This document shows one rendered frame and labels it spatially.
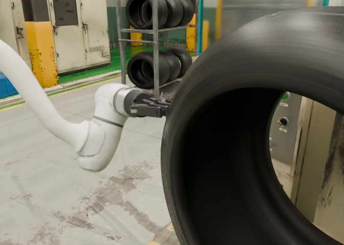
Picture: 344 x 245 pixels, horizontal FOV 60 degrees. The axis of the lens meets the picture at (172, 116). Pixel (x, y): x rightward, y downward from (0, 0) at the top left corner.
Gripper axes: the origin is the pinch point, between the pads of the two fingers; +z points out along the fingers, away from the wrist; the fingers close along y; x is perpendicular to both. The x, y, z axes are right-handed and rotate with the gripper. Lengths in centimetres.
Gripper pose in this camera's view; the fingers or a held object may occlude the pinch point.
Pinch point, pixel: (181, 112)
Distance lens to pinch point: 72.2
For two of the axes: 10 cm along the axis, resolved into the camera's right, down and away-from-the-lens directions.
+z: 6.3, 1.4, -7.7
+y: 7.7, -2.2, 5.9
